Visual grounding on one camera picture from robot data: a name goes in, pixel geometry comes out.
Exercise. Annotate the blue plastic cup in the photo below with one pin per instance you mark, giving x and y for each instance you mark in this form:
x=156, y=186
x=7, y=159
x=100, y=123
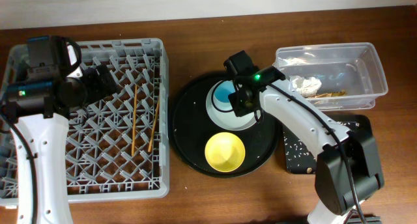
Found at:
x=221, y=95

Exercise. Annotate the white tissue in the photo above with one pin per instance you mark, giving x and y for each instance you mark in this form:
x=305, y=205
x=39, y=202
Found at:
x=306, y=86

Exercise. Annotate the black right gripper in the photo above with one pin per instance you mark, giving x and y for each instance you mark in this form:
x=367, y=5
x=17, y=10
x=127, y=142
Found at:
x=241, y=99

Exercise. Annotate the black rectangular tray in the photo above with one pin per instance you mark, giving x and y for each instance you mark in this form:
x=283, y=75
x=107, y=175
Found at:
x=299, y=160

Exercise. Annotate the clear plastic waste bin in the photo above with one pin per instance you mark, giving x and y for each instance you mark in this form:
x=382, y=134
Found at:
x=354, y=68

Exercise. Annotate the wooden chopstick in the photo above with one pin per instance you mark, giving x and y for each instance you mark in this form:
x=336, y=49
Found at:
x=154, y=126
x=134, y=121

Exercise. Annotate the grey plastic dishwasher rack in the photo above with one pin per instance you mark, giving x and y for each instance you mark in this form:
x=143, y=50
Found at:
x=99, y=165

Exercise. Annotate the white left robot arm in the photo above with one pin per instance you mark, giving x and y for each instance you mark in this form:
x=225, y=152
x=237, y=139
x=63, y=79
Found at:
x=37, y=108

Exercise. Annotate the gold snack wrapper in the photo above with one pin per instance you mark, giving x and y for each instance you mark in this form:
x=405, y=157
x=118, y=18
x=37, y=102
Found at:
x=330, y=94

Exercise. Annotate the yellow bowl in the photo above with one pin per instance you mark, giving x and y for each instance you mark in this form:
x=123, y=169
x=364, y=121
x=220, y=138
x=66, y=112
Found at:
x=225, y=152

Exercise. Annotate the grey-white round plate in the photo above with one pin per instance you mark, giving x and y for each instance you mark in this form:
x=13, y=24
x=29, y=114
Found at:
x=226, y=119

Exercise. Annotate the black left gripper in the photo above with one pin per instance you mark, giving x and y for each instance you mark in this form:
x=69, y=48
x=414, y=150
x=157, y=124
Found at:
x=98, y=79

